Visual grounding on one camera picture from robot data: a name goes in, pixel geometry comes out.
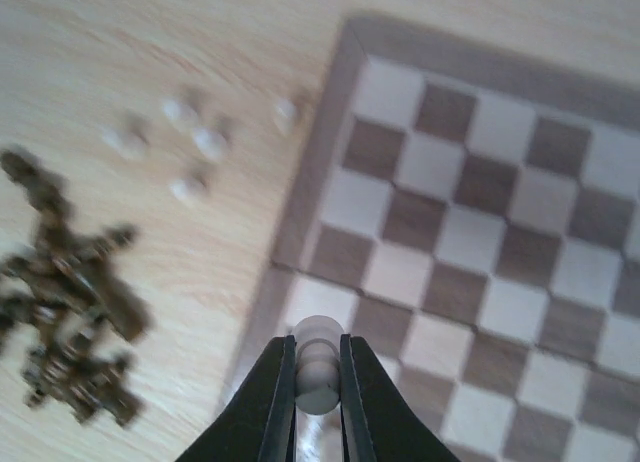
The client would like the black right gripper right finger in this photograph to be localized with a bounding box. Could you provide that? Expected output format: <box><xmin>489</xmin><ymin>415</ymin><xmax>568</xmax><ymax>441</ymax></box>
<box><xmin>339</xmin><ymin>334</ymin><xmax>459</xmax><ymax>462</ymax></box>

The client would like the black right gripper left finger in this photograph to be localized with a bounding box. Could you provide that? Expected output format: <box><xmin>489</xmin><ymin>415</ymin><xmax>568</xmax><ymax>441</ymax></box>
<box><xmin>177</xmin><ymin>335</ymin><xmax>296</xmax><ymax>462</ymax></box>

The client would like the white pawn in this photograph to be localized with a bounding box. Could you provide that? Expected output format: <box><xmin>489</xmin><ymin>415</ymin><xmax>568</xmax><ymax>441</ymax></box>
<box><xmin>292</xmin><ymin>315</ymin><xmax>344</xmax><ymax>416</ymax></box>

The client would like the white chess piece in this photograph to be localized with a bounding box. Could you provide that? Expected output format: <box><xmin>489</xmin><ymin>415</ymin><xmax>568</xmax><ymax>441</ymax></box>
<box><xmin>273</xmin><ymin>97</ymin><xmax>300</xmax><ymax>135</ymax></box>

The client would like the pile of dark chess pieces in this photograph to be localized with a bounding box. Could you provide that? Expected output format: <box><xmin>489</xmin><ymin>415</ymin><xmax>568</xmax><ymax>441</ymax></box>
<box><xmin>1</xmin><ymin>149</ymin><xmax>148</xmax><ymax>427</ymax></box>

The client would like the wooden chessboard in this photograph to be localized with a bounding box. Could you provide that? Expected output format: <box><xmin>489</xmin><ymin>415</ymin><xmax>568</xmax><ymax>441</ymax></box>
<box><xmin>229</xmin><ymin>14</ymin><xmax>639</xmax><ymax>461</ymax></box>

